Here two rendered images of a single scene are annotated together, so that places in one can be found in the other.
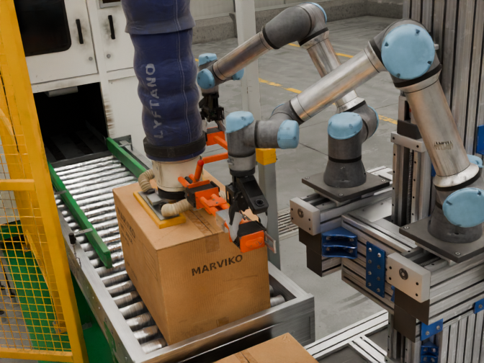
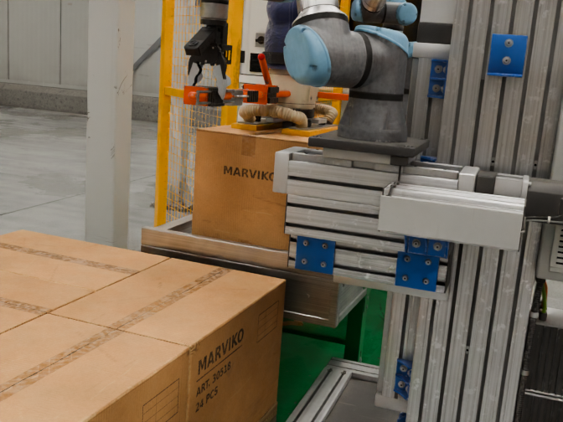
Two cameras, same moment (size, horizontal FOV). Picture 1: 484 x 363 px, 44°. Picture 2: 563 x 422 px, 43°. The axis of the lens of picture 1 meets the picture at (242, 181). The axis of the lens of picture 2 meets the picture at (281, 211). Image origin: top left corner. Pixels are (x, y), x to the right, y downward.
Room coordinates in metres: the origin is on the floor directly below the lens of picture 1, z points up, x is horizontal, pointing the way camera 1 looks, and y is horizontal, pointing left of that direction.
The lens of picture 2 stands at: (0.32, -1.62, 1.19)
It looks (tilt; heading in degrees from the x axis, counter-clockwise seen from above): 12 degrees down; 47
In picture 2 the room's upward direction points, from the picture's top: 4 degrees clockwise
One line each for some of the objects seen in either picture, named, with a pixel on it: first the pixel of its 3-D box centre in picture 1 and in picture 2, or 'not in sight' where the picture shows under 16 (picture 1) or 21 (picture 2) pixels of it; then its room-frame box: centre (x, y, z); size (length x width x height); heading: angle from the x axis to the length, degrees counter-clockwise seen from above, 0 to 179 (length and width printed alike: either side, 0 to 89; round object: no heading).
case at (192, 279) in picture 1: (188, 248); (284, 185); (2.06, 0.23, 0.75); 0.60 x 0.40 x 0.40; 24
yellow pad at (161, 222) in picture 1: (157, 202); (265, 120); (2.03, 0.32, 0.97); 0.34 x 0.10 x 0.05; 23
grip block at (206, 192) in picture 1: (203, 194); (260, 94); (1.83, 0.13, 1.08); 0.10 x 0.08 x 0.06; 113
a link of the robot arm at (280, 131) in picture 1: (278, 132); not in sight; (1.52, -0.11, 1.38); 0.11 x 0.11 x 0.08; 76
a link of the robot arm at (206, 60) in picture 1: (209, 68); (395, 14); (2.42, 0.10, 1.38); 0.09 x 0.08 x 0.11; 57
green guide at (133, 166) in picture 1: (153, 176); not in sight; (3.22, 0.51, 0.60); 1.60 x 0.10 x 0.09; 26
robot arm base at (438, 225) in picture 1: (455, 214); (374, 115); (1.52, -0.61, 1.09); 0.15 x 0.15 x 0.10
